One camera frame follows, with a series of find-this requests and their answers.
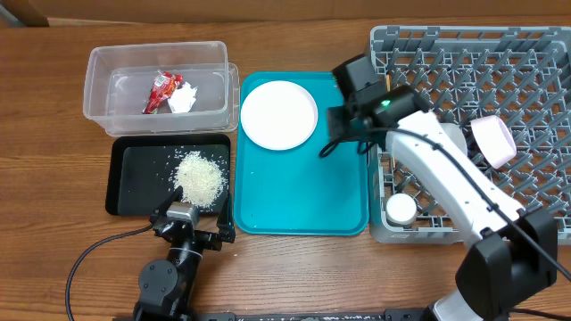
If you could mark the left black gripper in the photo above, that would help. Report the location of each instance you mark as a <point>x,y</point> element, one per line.
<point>226,228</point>

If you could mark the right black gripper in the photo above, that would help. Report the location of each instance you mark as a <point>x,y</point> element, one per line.
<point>343,128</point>

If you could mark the white plate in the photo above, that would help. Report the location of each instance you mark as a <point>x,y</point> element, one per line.
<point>279,115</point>

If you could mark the white cup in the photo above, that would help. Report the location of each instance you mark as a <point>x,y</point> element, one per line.
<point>401,210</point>

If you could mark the grey bowl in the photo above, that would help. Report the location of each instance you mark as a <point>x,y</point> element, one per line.
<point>454,141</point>

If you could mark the white tissue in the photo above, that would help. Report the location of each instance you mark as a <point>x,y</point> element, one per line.
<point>182,99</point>

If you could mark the red snack wrapper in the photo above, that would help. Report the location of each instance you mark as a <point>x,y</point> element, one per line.
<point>163,88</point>

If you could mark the pink small bowl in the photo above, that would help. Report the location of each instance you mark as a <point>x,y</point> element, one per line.
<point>494,140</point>

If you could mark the wooden chopstick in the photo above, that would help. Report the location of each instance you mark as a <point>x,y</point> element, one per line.
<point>388,81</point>

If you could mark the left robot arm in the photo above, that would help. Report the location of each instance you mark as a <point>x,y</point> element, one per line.
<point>166,284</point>

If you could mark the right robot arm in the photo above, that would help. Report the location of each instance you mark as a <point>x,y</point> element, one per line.
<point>512,252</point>

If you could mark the grey dishwasher rack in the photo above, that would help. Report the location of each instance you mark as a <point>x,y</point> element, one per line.
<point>520,74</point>

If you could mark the pile of rice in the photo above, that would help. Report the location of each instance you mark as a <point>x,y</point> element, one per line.
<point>202,180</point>

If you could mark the black tray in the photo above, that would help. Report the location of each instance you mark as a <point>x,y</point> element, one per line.
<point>143,168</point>

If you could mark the teal serving tray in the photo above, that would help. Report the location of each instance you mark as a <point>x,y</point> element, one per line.
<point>295,192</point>

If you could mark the clear plastic bin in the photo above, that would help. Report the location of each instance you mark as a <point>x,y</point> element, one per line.
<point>119,80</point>

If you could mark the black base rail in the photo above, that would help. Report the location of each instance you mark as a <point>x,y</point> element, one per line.
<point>416,314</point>

